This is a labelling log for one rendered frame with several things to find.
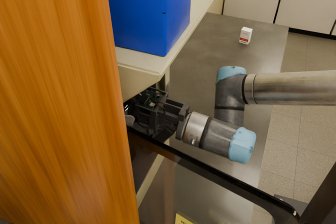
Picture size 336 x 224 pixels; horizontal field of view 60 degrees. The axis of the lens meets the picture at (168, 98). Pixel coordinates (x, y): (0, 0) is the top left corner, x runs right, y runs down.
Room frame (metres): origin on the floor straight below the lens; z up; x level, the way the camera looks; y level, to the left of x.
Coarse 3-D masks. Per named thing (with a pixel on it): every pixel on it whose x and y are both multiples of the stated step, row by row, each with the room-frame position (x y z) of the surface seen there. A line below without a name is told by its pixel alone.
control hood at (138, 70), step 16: (192, 0) 0.49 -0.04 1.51; (208, 0) 0.49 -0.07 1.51; (192, 16) 0.43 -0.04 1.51; (128, 48) 0.34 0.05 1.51; (176, 48) 0.34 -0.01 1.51; (128, 64) 0.30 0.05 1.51; (144, 64) 0.30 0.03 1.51; (160, 64) 0.30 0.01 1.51; (128, 80) 0.30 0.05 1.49; (144, 80) 0.29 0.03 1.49; (128, 96) 0.30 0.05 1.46
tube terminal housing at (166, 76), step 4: (168, 68) 0.61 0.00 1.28; (168, 72) 0.61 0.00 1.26; (164, 76) 0.59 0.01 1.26; (168, 76) 0.61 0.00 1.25; (160, 80) 0.63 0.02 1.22; (164, 80) 0.59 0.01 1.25; (168, 80) 0.61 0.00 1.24; (156, 84) 0.61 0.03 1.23; (160, 84) 0.63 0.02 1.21; (164, 84) 0.59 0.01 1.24; (156, 88) 0.61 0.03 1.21; (160, 88) 0.63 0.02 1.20; (164, 88) 0.62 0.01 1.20; (156, 92) 0.60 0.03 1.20; (160, 92) 0.63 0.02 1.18; (168, 140) 0.61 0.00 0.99; (168, 144) 0.61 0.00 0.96
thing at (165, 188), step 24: (144, 144) 0.28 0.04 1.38; (144, 168) 0.28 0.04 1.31; (168, 168) 0.26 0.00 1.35; (192, 168) 0.24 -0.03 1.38; (144, 192) 0.29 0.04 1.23; (168, 192) 0.26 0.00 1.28; (192, 192) 0.23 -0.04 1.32; (216, 192) 0.22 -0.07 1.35; (240, 192) 0.20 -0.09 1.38; (144, 216) 0.29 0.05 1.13; (168, 216) 0.26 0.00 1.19; (192, 216) 0.23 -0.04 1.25; (216, 216) 0.21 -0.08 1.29; (240, 216) 0.19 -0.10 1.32; (264, 216) 0.18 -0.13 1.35; (288, 216) 0.17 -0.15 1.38
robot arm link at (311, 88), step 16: (224, 80) 0.57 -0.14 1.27; (240, 80) 0.55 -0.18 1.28; (256, 80) 0.53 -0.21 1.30; (272, 80) 0.51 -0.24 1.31; (288, 80) 0.50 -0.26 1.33; (304, 80) 0.48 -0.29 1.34; (320, 80) 0.47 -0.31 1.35; (224, 96) 0.54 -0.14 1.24; (240, 96) 0.53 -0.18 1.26; (256, 96) 0.51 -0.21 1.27; (272, 96) 0.49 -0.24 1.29; (288, 96) 0.47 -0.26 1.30; (304, 96) 0.46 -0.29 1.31; (320, 96) 0.45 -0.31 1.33
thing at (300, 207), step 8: (328, 176) 0.78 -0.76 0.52; (328, 184) 0.74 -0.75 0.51; (320, 192) 0.76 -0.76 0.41; (328, 192) 0.71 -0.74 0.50; (288, 200) 0.94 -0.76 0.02; (296, 200) 0.94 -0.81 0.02; (312, 200) 0.78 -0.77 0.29; (320, 200) 0.72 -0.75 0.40; (328, 200) 0.67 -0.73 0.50; (296, 208) 0.88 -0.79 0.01; (304, 208) 0.88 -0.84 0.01; (312, 208) 0.74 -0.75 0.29; (320, 208) 0.69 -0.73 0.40; (328, 208) 0.64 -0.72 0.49; (304, 216) 0.76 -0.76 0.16; (312, 216) 0.70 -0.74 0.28; (320, 216) 0.65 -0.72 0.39; (328, 216) 0.61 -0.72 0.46
